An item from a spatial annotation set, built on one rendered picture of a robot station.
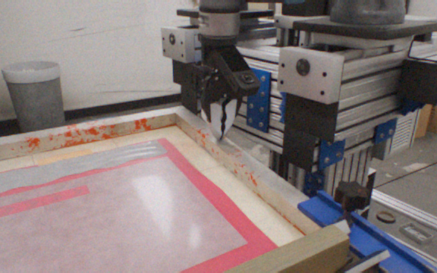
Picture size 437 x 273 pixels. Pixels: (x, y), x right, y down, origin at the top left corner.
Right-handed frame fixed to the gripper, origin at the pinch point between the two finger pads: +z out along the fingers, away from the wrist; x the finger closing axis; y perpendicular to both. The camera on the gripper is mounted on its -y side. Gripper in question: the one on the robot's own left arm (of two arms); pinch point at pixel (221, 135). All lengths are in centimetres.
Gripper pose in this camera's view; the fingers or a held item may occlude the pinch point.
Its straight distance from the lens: 75.2
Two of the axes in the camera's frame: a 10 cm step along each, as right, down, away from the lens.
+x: -8.6, 2.0, -4.7
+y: -5.1, -3.8, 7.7
